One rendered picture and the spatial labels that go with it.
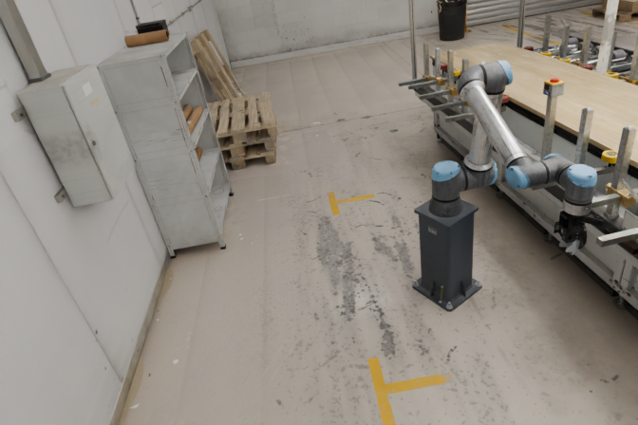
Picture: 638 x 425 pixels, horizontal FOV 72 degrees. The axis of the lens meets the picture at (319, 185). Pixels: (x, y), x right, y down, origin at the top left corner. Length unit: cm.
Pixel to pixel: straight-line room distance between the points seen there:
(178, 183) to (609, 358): 282
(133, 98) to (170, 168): 54
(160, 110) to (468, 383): 246
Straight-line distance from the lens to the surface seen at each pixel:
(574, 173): 176
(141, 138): 325
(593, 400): 258
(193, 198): 339
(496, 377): 255
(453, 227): 250
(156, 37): 356
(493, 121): 192
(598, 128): 288
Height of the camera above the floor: 203
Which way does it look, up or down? 29 degrees down
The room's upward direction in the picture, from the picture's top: 10 degrees counter-clockwise
